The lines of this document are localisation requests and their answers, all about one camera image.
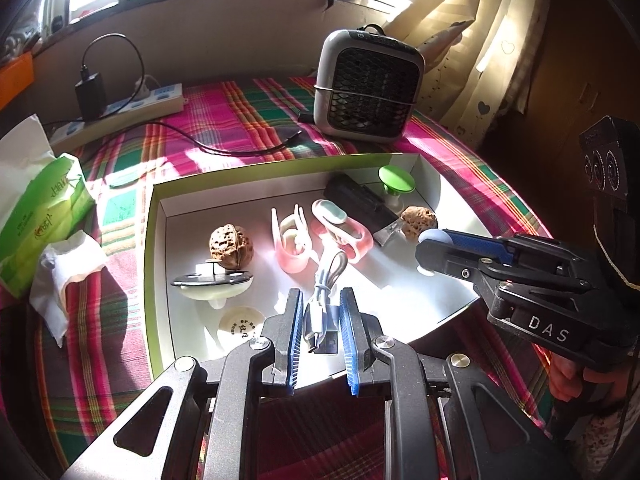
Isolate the person's right forearm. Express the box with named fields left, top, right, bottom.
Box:
left=550, top=385, right=640, bottom=466

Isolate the white round case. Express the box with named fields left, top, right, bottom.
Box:
left=218, top=306, right=267, bottom=348

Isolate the green tissue pack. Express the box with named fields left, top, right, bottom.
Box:
left=0, top=114, right=97, bottom=300

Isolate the green and white cardboard box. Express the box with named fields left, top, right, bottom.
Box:
left=143, top=153, right=503, bottom=386

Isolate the pink plastic clip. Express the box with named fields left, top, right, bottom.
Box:
left=271, top=203, right=321, bottom=273

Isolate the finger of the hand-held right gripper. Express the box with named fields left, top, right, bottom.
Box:
left=440, top=228, right=521, bottom=267
left=416, top=240, right=501, bottom=291

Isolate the pink clip with grey pad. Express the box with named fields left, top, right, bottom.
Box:
left=311, top=199, right=373, bottom=265

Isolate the person's right hand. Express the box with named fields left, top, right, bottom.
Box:
left=547, top=345, right=608, bottom=401

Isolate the cream heart print curtain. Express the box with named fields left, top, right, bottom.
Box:
left=385, top=0, right=546, bottom=146

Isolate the beige power strip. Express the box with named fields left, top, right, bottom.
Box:
left=92, top=82, right=185, bottom=122
left=49, top=121, right=98, bottom=148

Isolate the black charger cable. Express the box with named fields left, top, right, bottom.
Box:
left=80, top=33, right=147, bottom=92

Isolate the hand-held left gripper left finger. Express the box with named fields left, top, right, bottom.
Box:
left=65, top=287, right=306, bottom=480

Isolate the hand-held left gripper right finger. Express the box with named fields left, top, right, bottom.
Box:
left=340, top=287, right=566, bottom=480

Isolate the orange box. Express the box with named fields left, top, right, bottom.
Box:
left=0, top=55, right=35, bottom=111

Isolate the black fan cable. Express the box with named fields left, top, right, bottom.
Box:
left=107, top=115, right=311, bottom=155

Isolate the brown walnut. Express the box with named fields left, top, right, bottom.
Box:
left=209, top=224, right=256, bottom=270
left=401, top=205, right=439, bottom=241

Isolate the white usb cable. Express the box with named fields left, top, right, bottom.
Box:
left=300, top=251, right=350, bottom=356

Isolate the pink green plaid tablecloth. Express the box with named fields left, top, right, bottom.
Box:
left=0, top=76, right=556, bottom=480

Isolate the black charger adapter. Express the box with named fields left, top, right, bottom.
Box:
left=75, top=72, right=108, bottom=122

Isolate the crumpled white tissue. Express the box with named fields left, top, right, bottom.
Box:
left=29, top=231, right=108, bottom=348

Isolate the small grey desk fan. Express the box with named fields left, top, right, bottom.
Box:
left=312, top=24, right=426, bottom=142

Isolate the green top suction holder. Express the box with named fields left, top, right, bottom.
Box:
left=377, top=165, right=417, bottom=213

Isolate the black device with clear cap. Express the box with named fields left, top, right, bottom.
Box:
left=324, top=174, right=403, bottom=247

